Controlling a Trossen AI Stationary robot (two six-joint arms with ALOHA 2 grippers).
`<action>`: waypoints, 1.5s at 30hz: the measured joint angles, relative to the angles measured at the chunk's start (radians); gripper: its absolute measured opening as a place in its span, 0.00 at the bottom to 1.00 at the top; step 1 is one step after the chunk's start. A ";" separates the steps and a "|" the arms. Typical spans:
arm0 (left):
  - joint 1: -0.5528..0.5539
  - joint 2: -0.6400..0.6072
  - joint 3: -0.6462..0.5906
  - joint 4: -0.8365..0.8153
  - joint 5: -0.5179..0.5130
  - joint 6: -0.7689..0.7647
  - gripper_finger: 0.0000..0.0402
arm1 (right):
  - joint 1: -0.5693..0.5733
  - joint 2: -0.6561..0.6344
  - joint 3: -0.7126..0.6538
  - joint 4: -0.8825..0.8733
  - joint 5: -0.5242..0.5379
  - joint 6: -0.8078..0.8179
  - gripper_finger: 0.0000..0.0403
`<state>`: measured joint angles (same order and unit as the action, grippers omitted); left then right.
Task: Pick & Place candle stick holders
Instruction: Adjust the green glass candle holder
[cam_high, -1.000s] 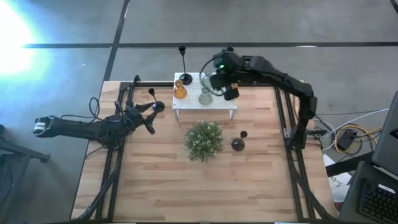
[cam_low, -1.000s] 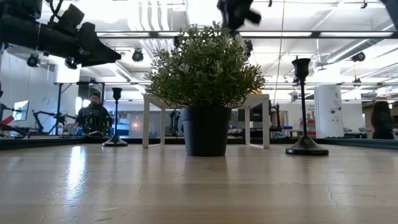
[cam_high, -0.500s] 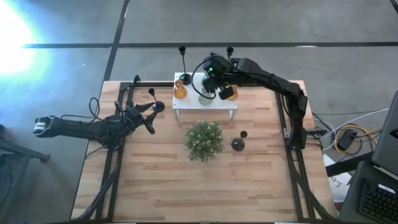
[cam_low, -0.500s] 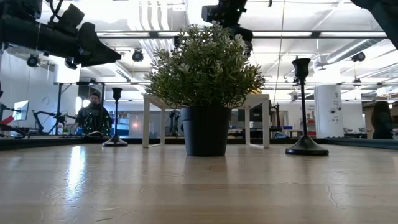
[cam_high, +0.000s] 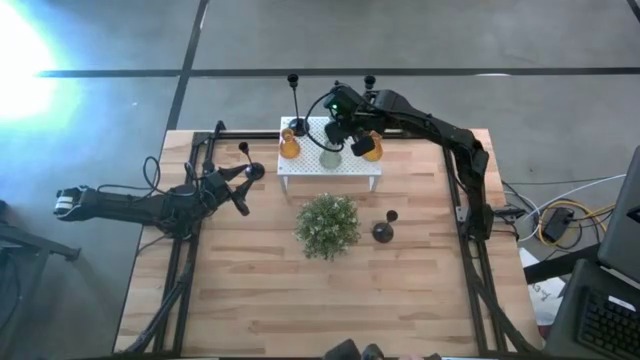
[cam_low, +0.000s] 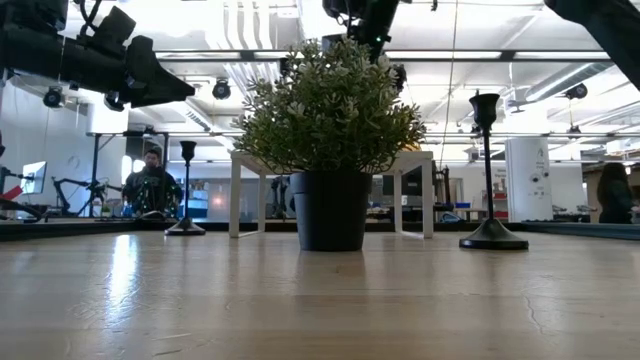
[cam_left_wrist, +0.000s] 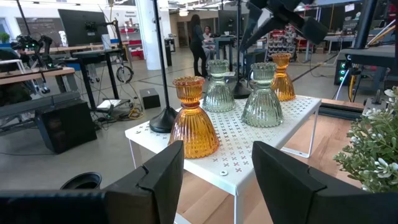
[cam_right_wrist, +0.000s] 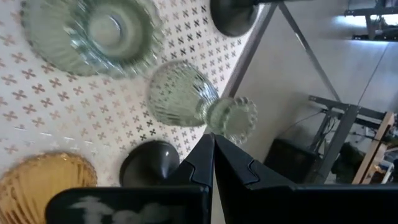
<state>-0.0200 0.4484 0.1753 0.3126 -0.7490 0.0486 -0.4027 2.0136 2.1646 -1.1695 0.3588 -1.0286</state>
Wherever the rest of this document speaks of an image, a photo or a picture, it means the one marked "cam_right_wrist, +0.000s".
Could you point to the amber ribbed glass candle holder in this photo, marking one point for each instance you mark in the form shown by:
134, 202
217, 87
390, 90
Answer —
31, 193

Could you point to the white perforated metal shelf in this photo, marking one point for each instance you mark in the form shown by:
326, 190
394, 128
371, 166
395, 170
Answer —
62, 102

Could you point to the tall black metal candlestick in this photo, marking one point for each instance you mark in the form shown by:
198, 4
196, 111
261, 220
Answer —
231, 15
146, 165

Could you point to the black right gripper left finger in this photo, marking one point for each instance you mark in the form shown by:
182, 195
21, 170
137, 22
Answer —
202, 165

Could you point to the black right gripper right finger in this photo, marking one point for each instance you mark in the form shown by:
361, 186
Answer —
236, 168

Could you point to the clear glass vase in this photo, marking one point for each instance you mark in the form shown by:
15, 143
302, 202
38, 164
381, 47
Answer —
183, 96

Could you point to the background metal table frame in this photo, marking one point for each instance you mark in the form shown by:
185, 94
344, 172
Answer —
342, 124

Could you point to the black box on floor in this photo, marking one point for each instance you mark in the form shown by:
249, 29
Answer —
289, 160

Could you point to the green ribbed glass candle holder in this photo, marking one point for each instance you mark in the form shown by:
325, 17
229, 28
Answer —
62, 46

